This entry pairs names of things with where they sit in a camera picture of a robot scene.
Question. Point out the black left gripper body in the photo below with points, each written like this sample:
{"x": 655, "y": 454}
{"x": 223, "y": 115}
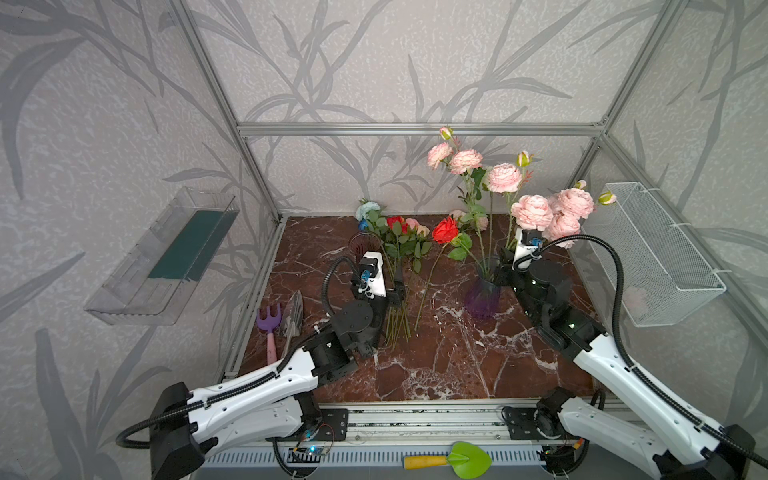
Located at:
{"x": 393, "y": 294}

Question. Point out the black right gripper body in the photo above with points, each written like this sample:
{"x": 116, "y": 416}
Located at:
{"x": 511, "y": 276}

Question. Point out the purple ribbed glass vase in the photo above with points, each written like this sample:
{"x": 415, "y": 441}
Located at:
{"x": 482, "y": 299}

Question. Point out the dark red rose stem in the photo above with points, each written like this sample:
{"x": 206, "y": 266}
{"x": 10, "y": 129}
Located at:
{"x": 405, "y": 244}

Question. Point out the dark glass cup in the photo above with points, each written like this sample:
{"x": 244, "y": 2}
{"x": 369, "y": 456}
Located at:
{"x": 363, "y": 242}

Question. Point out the pink rose stem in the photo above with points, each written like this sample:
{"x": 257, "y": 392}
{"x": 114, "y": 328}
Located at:
{"x": 466, "y": 165}
{"x": 526, "y": 212}
{"x": 570, "y": 207}

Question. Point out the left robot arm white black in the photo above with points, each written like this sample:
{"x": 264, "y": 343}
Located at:
{"x": 275, "y": 401}

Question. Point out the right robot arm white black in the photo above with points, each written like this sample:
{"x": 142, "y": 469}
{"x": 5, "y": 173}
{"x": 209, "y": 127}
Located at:
{"x": 676, "y": 441}

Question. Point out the small pink bud spray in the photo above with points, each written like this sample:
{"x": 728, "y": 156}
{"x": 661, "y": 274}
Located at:
{"x": 474, "y": 221}

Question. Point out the white blue flower stem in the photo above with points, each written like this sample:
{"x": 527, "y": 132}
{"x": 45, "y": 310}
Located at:
{"x": 368, "y": 215}

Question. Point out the small green circuit board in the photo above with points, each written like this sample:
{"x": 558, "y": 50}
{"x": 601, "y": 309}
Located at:
{"x": 311, "y": 454}

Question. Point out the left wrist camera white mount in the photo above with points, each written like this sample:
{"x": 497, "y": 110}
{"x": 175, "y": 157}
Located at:
{"x": 372, "y": 282}

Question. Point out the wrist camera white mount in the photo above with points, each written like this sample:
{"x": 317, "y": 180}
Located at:
{"x": 527, "y": 248}
{"x": 372, "y": 282}

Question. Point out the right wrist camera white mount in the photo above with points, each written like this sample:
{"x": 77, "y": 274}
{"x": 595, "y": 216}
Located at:
{"x": 527, "y": 248}

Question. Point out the purple toy rake pink handle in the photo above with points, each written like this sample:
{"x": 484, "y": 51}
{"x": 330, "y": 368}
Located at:
{"x": 268, "y": 320}

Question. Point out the aluminium front rail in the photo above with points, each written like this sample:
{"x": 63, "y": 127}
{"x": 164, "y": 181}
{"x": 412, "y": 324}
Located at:
{"x": 383, "y": 434}

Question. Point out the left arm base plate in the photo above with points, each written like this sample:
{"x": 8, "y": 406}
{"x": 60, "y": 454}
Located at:
{"x": 332, "y": 426}

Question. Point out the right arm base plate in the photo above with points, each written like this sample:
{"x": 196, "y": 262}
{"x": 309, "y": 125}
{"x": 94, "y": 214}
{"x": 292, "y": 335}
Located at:
{"x": 530, "y": 423}

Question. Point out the white wire mesh basket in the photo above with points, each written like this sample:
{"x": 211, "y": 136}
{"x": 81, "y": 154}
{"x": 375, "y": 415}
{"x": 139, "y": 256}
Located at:
{"x": 666, "y": 278}

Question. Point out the green toy shovel yellow handle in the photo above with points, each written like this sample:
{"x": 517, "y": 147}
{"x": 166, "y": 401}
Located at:
{"x": 467, "y": 461}

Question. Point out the clear plastic wall tray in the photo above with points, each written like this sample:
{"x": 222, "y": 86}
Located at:
{"x": 152, "y": 285}

